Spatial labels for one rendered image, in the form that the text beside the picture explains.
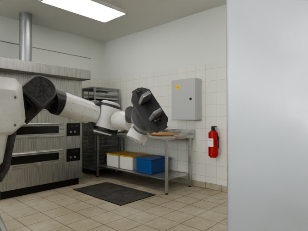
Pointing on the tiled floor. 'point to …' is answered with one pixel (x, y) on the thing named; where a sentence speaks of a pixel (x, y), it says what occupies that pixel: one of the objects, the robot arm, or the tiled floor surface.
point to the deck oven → (44, 135)
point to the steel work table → (167, 174)
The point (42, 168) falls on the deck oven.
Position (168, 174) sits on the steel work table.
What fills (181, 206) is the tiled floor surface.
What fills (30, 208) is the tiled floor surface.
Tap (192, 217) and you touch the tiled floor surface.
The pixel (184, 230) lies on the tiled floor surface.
